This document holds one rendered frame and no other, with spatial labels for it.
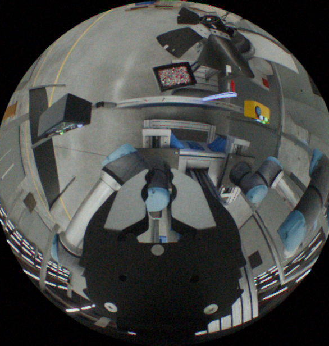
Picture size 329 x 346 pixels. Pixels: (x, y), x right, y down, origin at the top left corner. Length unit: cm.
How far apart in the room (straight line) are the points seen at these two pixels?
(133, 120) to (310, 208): 166
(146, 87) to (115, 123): 64
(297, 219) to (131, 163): 42
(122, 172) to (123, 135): 135
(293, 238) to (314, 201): 7
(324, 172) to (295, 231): 13
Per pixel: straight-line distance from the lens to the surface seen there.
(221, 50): 51
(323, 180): 27
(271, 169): 61
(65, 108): 45
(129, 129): 162
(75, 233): 37
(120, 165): 33
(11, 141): 586
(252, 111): 67
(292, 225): 22
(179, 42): 71
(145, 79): 164
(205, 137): 146
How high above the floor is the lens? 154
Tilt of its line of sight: 60 degrees down
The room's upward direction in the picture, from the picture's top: 176 degrees clockwise
